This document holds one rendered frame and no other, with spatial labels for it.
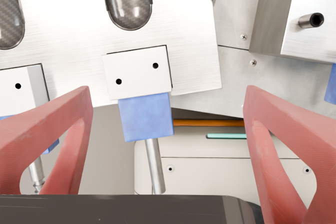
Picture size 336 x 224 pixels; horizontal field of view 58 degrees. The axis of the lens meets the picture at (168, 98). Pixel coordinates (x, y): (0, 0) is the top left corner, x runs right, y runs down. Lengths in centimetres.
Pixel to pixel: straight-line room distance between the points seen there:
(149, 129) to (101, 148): 96
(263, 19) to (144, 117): 14
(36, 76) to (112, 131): 92
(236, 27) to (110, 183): 101
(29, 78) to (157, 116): 10
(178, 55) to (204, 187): 71
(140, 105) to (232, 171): 70
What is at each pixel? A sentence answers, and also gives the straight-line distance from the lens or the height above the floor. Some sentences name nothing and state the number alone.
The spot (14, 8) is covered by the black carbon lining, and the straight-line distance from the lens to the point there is 30.
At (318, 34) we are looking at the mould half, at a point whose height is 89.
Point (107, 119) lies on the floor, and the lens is 117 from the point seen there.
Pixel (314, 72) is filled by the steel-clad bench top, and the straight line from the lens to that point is 35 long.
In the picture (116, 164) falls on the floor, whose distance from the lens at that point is 122.
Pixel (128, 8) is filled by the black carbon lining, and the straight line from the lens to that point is 27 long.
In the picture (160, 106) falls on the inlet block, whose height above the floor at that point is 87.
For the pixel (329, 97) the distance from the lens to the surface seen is 27.
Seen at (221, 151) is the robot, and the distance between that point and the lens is 90.
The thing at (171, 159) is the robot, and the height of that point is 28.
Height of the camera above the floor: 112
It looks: 80 degrees down
